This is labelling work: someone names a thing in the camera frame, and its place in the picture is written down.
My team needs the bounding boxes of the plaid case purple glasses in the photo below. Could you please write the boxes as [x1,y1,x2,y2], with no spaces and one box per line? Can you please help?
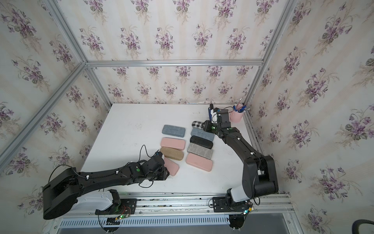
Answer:
[192,121,204,129]

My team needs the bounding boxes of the beige case brown glasses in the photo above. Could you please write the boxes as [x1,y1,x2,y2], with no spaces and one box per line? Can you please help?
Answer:
[160,147,184,161]

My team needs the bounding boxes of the teal case black glasses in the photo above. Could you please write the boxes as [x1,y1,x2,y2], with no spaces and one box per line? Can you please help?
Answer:
[191,128,215,142]

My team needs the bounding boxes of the beige case black glasses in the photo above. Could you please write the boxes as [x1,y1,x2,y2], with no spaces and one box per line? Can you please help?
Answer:
[190,136,213,149]

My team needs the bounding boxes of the pink case white sunglasses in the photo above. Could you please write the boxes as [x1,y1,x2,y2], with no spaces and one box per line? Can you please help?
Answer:
[160,137,186,151]

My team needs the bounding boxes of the grey case red sunglasses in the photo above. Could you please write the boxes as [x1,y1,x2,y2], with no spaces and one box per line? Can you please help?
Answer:
[187,143,213,160]

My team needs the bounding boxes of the grey teal-lined glasses case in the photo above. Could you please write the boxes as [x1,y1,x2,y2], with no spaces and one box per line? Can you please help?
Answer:
[162,125,186,138]

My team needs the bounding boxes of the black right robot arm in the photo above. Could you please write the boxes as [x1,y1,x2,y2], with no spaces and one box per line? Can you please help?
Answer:
[202,104,279,203]

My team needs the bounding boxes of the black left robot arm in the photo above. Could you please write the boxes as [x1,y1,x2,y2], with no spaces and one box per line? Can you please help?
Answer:
[42,152,170,220]

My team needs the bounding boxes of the pink pen cup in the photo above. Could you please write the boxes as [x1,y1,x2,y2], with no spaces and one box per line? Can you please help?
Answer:
[229,109,244,123]

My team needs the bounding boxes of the blue black stapler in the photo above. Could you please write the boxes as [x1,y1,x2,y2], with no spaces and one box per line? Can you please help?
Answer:
[208,103,214,121]

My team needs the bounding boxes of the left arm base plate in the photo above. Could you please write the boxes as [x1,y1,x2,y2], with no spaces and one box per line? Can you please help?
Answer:
[95,189,137,219]

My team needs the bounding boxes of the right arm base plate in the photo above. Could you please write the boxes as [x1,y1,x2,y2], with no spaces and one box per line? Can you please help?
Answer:
[209,197,253,214]

